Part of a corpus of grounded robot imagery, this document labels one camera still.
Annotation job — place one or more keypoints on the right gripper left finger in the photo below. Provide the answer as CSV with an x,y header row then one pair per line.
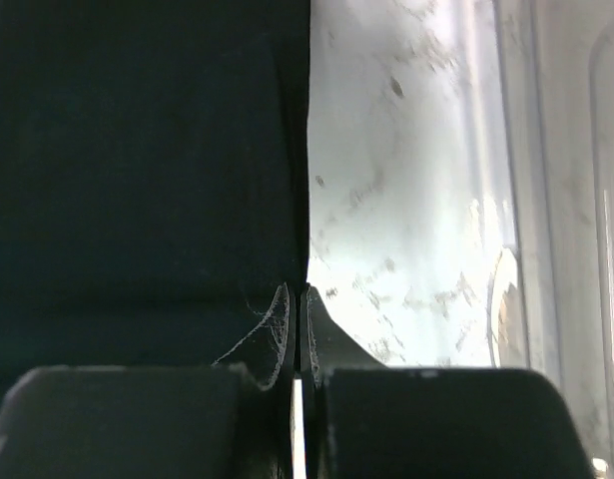
x,y
229,419

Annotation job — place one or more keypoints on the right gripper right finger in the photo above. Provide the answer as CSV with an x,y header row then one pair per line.
x,y
366,420

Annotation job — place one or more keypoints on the black t-shirt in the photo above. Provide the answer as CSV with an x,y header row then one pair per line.
x,y
152,177

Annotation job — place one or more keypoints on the clear plastic bin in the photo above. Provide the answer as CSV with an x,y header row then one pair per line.
x,y
557,68

